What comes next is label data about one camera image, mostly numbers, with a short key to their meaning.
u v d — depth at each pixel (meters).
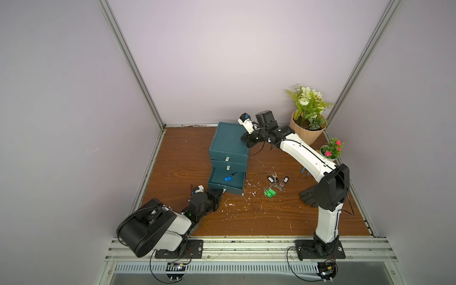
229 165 0.87
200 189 0.84
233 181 0.94
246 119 0.74
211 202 0.73
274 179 0.95
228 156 0.81
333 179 0.48
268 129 0.65
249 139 0.74
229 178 0.95
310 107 0.90
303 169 0.56
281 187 0.92
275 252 0.73
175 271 0.72
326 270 0.70
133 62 0.88
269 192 0.90
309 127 1.02
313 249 0.67
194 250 0.73
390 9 0.71
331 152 0.91
